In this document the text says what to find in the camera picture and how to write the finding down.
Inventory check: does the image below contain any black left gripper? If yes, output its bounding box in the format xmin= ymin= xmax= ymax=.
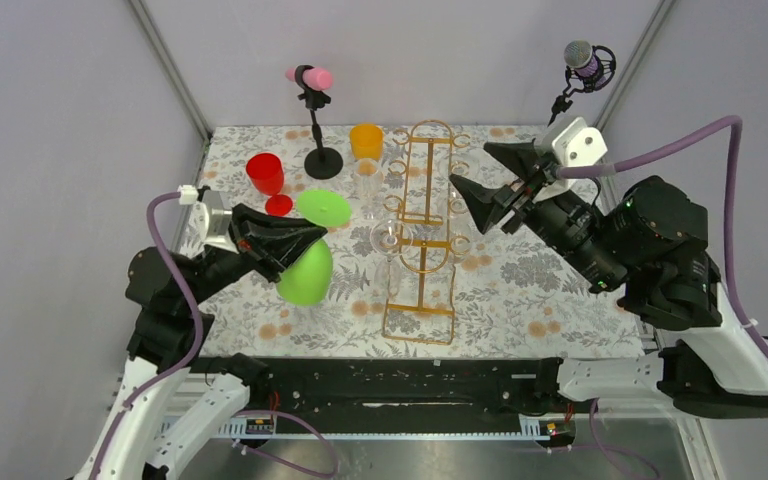
xmin=185 ymin=200 xmax=330 ymax=305

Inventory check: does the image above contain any clear wine glass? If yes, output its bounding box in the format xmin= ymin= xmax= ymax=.
xmin=370 ymin=219 xmax=413 ymax=301
xmin=441 ymin=194 xmax=478 ymax=262
xmin=433 ymin=145 xmax=480 ymax=186
xmin=353 ymin=158 xmax=383 ymax=221

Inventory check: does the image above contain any green plastic wine glass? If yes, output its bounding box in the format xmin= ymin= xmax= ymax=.
xmin=276 ymin=189 xmax=352 ymax=306

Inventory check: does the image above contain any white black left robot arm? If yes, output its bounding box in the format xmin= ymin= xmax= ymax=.
xmin=76 ymin=201 xmax=327 ymax=479

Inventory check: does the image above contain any red plastic wine glass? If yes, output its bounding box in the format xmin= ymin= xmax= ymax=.
xmin=246 ymin=152 xmax=294 ymax=217

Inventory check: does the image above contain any yellow plastic wine glass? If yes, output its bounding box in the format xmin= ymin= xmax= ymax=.
xmin=349 ymin=123 xmax=384 ymax=161

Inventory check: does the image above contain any black stand with pink microphone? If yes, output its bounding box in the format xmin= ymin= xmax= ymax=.
xmin=285 ymin=64 xmax=344 ymax=180

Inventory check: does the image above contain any floral patterned tablecloth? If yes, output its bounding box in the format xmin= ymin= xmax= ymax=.
xmin=202 ymin=125 xmax=644 ymax=359

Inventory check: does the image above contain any tripod stand with purple microphone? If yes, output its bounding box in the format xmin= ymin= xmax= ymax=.
xmin=548 ymin=40 xmax=617 ymax=125

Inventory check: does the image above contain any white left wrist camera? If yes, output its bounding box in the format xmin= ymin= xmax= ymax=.
xmin=177 ymin=185 xmax=236 ymax=252

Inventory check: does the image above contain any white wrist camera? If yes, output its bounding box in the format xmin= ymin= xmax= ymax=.
xmin=535 ymin=115 xmax=608 ymax=167
xmin=177 ymin=185 xmax=236 ymax=252

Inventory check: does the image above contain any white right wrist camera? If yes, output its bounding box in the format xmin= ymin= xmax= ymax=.
xmin=535 ymin=115 xmax=608 ymax=167

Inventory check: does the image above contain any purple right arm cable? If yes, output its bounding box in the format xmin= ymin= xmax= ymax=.
xmin=556 ymin=115 xmax=768 ymax=480

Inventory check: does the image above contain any gold wire wine glass rack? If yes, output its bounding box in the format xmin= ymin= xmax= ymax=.
xmin=381 ymin=120 xmax=470 ymax=346

